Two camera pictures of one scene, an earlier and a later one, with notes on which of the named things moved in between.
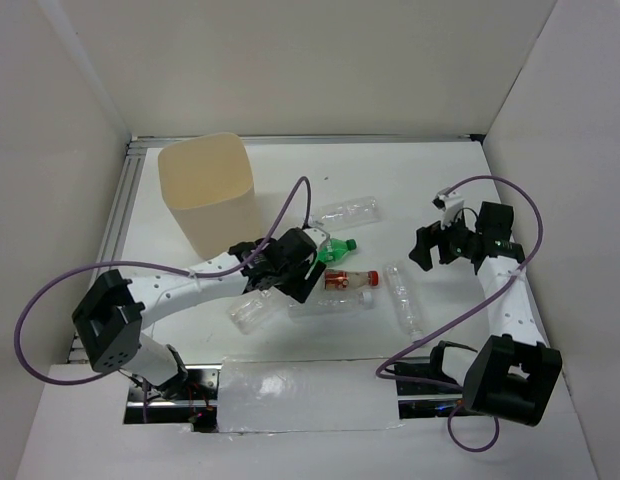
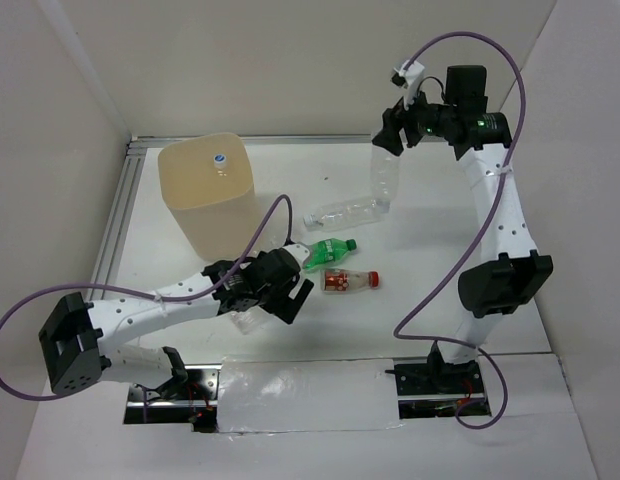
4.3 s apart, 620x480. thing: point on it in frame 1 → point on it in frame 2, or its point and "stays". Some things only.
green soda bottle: x=333 y=249 stays
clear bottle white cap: x=332 y=306 → x=220 y=162
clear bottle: x=403 y=309 → x=384 y=177
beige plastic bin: x=209 y=182 stays
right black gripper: x=433 y=235 → x=393 y=121
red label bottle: x=336 y=280 stays
